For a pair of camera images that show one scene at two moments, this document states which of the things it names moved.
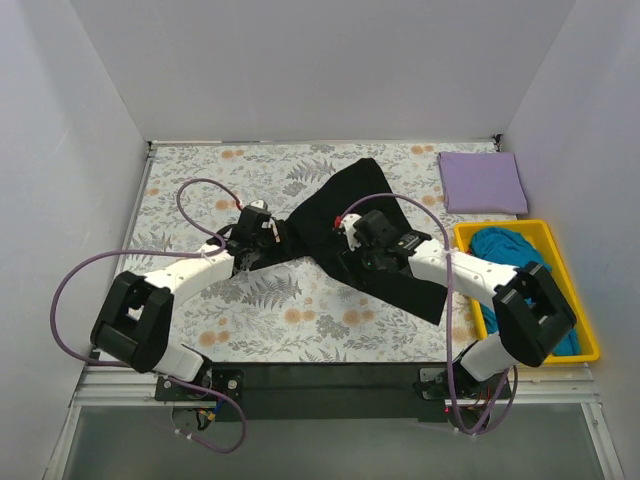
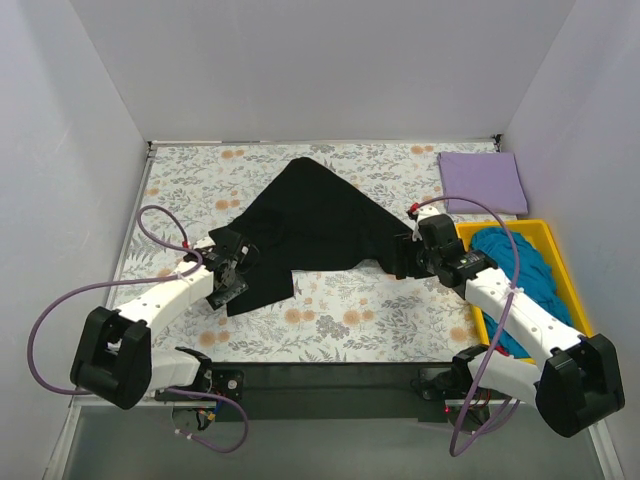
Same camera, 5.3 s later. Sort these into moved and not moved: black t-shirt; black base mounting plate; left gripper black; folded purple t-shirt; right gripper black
Moved: left gripper black; right gripper black; black t-shirt
Not moved: folded purple t-shirt; black base mounting plate
